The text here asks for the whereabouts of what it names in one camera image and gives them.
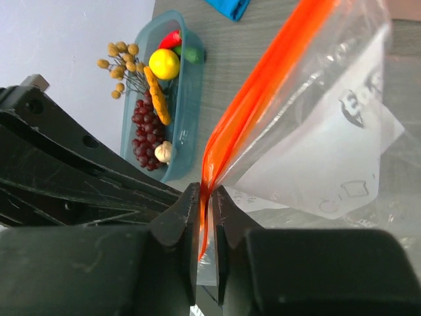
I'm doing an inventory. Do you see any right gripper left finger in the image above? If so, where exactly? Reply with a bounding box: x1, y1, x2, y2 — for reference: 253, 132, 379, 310
149, 182, 200, 305

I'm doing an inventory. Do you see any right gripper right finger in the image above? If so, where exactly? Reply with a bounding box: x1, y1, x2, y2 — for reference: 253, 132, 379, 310
212, 186, 262, 306

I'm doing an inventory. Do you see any garlic bulb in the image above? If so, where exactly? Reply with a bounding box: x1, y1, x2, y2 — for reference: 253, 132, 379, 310
154, 141, 172, 165

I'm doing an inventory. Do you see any purple grape bunch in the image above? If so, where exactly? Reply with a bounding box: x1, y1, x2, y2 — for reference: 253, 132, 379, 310
132, 90, 165, 171

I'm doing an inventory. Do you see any clear zip bag orange zipper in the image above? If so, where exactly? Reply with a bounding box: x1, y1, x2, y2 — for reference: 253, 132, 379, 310
197, 1, 420, 286

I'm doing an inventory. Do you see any orange ginger-like food piece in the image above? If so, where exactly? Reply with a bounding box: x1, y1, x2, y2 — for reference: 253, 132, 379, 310
143, 66, 171, 126

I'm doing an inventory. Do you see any yellow lemon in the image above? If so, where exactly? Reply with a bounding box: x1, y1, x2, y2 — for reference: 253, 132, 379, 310
149, 49, 180, 80

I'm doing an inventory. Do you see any green chili pepper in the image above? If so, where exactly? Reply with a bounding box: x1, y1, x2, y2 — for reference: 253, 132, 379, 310
172, 45, 204, 64

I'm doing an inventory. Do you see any red chili pepper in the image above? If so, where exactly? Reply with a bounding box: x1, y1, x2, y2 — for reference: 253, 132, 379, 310
158, 30, 182, 49

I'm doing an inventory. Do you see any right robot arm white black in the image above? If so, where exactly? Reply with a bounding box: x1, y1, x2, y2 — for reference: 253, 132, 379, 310
1, 86, 199, 315

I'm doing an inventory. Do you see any teal plastic food tray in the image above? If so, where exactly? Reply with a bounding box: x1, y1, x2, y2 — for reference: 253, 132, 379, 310
135, 10, 205, 182

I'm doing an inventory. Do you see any blue folded cloth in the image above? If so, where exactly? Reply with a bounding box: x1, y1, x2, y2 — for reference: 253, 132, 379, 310
205, 0, 250, 22

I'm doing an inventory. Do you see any pink compartment organizer box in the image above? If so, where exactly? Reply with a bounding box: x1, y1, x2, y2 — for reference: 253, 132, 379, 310
387, 0, 421, 22

